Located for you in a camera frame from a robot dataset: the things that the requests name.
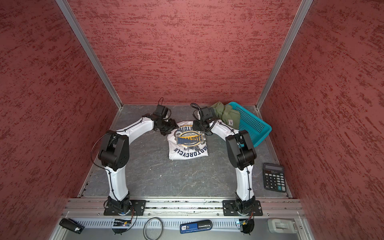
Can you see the right corner aluminium post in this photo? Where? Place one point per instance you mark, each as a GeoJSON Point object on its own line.
{"type": "Point", "coordinates": [290, 37]}

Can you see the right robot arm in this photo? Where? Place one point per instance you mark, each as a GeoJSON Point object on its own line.
{"type": "Point", "coordinates": [242, 155]}

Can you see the teal plastic basket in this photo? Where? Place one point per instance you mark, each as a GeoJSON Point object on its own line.
{"type": "Point", "coordinates": [257, 128]}

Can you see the corner aluminium post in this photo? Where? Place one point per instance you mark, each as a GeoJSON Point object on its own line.
{"type": "Point", "coordinates": [79, 33]}
{"type": "Point", "coordinates": [290, 37]}

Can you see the circuit board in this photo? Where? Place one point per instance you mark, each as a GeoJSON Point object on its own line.
{"type": "Point", "coordinates": [246, 226]}
{"type": "Point", "coordinates": [121, 226]}

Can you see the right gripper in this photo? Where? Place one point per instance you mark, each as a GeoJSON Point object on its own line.
{"type": "Point", "coordinates": [196, 126]}

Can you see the white tank top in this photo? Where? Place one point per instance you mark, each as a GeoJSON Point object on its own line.
{"type": "Point", "coordinates": [185, 143]}

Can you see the aluminium rail frame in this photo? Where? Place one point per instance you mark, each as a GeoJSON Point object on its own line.
{"type": "Point", "coordinates": [89, 212]}

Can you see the left circuit board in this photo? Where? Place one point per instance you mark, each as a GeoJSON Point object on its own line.
{"type": "Point", "coordinates": [121, 226]}

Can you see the blue black device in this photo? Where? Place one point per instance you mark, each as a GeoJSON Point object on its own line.
{"type": "Point", "coordinates": [193, 227]}

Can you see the green tank top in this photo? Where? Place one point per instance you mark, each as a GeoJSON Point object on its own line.
{"type": "Point", "coordinates": [227, 114]}

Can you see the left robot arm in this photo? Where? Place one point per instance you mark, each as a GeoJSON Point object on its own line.
{"type": "Point", "coordinates": [114, 155]}

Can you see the black calculator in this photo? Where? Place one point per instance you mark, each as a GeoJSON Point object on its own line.
{"type": "Point", "coordinates": [274, 178]}

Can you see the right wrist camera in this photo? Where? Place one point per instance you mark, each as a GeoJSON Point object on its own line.
{"type": "Point", "coordinates": [207, 113]}

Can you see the black box device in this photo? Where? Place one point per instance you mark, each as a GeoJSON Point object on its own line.
{"type": "Point", "coordinates": [71, 226]}

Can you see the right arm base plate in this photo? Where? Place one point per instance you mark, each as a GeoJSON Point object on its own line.
{"type": "Point", "coordinates": [229, 207]}

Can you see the grey white device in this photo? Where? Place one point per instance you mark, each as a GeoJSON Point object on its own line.
{"type": "Point", "coordinates": [282, 226]}

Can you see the left corner aluminium post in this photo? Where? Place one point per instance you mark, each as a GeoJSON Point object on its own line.
{"type": "Point", "coordinates": [79, 33]}

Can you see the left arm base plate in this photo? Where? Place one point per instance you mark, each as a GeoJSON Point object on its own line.
{"type": "Point", "coordinates": [136, 207]}

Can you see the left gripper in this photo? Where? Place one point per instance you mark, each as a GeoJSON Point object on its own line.
{"type": "Point", "coordinates": [173, 125]}

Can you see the right circuit board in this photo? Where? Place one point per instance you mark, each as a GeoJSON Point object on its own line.
{"type": "Point", "coordinates": [246, 226]}

